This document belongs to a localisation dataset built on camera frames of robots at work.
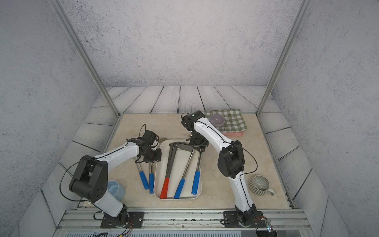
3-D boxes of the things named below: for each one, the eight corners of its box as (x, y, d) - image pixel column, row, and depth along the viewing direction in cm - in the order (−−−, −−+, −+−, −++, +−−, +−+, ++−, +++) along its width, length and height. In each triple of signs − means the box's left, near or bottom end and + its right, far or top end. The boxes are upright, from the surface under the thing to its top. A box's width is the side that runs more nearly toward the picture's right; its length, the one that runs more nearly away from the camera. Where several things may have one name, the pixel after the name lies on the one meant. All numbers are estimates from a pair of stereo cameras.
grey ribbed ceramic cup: (251, 197, 81) (255, 193, 76) (247, 179, 88) (250, 175, 82) (270, 197, 81) (275, 193, 76) (265, 179, 88) (269, 175, 82)
